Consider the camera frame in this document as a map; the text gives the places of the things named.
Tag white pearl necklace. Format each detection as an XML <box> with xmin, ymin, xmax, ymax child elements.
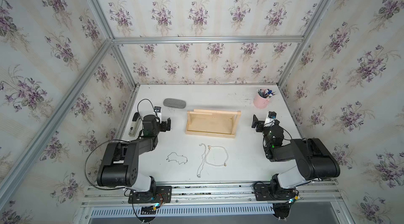
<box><xmin>203</xmin><ymin>144</ymin><xmax>229</xmax><ymax>168</ymax></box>

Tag pens in cup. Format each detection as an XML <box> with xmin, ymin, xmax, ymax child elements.
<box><xmin>257</xmin><ymin>89</ymin><xmax>276</xmax><ymax>99</ymax></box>

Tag white black stapler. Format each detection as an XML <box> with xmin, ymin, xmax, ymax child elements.
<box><xmin>128</xmin><ymin>112</ymin><xmax>142</xmax><ymax>137</ymax></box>

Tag grey fabric glasses case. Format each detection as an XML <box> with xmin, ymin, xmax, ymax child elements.
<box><xmin>163</xmin><ymin>98</ymin><xmax>187</xmax><ymax>109</ymax></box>

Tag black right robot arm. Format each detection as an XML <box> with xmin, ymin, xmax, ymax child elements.
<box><xmin>251</xmin><ymin>111</ymin><xmax>340</xmax><ymax>190</ymax></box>

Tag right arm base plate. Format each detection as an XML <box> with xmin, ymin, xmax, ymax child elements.
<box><xmin>252</xmin><ymin>182</ymin><xmax>299</xmax><ymax>203</ymax></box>

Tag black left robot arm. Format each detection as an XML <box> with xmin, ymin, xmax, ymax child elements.
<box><xmin>96</xmin><ymin>115</ymin><xmax>171</xmax><ymax>193</ymax></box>

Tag white vented cable duct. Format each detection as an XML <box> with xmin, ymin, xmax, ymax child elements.
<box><xmin>89</xmin><ymin>204</ymin><xmax>275</xmax><ymax>218</ymax></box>

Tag aluminium mounting rail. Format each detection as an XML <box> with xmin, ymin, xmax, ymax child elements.
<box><xmin>79</xmin><ymin>181</ymin><xmax>343</xmax><ymax>208</ymax></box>

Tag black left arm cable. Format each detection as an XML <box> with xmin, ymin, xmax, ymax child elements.
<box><xmin>83</xmin><ymin>139</ymin><xmax>130</xmax><ymax>191</ymax></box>

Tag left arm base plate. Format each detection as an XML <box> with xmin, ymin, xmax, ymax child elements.
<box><xmin>128</xmin><ymin>186</ymin><xmax>172</xmax><ymax>204</ymax></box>

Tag wooden jewelry display stand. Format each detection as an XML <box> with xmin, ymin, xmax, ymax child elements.
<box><xmin>185</xmin><ymin>109</ymin><xmax>242</xmax><ymax>138</ymax></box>

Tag pink pen cup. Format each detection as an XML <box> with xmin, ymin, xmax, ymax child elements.
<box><xmin>253</xmin><ymin>93</ymin><xmax>271</xmax><ymax>109</ymax></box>

